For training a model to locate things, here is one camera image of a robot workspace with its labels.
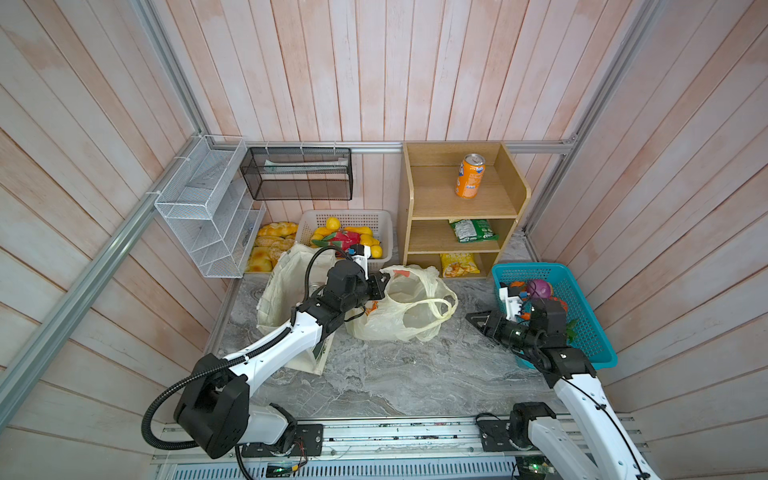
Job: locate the purple onion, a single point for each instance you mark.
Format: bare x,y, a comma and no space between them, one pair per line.
539,289

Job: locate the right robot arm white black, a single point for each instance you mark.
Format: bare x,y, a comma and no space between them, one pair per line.
534,425

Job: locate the green snack packet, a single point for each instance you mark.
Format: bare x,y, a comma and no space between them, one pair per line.
473,230

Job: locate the yellow lemon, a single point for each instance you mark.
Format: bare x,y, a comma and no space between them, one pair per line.
333,224

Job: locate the white plastic fruit basket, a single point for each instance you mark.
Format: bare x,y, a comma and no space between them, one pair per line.
376,228

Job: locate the wooden shelf unit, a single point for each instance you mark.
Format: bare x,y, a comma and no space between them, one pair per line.
428,202

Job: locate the yellow plastic bag orange print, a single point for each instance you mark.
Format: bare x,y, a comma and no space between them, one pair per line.
416,303

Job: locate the black mesh basket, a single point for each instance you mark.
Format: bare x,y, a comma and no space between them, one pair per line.
298,173

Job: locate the orange soda can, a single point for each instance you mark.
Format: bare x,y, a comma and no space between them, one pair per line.
471,172

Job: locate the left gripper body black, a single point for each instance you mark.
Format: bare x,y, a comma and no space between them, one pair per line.
364,290

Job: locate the white wire rack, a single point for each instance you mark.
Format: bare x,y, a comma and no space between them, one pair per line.
208,206

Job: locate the cream canvas tote bag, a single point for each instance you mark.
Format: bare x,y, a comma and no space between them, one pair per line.
284,290

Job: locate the teal plastic basket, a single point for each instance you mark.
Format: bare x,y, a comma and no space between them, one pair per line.
587,333

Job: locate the tray of yellow breads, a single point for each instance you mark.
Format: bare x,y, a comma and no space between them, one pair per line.
272,241

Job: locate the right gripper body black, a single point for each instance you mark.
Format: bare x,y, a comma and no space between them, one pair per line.
510,333

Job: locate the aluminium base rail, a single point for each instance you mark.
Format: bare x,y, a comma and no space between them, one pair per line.
393,448

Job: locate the yellow chips packet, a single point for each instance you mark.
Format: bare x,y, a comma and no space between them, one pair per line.
459,264

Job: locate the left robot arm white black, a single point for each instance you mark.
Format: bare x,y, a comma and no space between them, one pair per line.
214,406

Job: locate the pink dragon fruit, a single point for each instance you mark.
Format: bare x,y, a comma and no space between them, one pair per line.
343,239

